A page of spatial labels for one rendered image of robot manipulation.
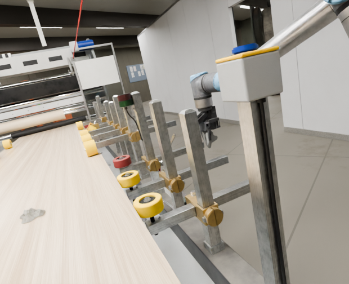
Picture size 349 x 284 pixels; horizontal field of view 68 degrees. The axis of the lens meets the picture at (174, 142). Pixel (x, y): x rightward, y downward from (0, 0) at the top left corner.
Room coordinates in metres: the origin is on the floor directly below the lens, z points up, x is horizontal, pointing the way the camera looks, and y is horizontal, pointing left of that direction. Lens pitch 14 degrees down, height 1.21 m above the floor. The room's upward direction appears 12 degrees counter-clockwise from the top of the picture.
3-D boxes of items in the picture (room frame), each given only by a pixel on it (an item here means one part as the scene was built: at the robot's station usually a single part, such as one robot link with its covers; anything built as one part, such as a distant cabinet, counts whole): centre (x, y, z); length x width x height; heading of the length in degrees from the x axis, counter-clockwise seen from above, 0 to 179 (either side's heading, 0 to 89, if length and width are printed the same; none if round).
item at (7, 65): (3.42, 1.53, 0.95); 1.65 x 0.70 x 1.90; 110
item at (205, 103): (1.28, -0.18, 1.05); 0.10 x 0.09 x 0.05; 20
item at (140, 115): (1.13, 0.12, 0.94); 0.03 x 0.03 x 0.48; 20
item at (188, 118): (0.66, -0.05, 0.88); 0.03 x 0.03 x 0.48; 20
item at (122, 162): (1.12, 0.25, 0.85); 0.08 x 0.08 x 0.11
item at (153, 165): (1.15, 0.13, 0.84); 0.13 x 0.06 x 0.05; 20
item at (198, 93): (1.28, -0.19, 1.13); 0.10 x 0.09 x 0.12; 35
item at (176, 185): (0.91, 0.04, 0.83); 0.13 x 0.06 x 0.05; 20
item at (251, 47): (0.41, -0.14, 1.22); 0.04 x 0.04 x 0.02
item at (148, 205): (0.64, 0.11, 0.85); 0.08 x 0.08 x 0.11
